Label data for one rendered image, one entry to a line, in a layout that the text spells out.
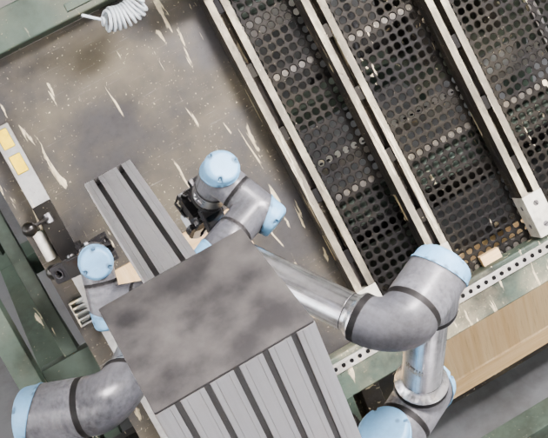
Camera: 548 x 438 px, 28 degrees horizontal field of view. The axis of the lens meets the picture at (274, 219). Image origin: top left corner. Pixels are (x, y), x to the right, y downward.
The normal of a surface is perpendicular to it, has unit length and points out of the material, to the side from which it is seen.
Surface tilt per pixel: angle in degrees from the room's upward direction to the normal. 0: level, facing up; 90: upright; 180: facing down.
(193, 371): 0
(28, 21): 58
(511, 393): 0
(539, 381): 0
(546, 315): 90
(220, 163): 40
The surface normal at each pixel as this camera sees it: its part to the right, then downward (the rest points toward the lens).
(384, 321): -0.22, -0.12
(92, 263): 0.19, 0.04
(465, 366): 0.41, 0.51
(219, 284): -0.29, -0.72
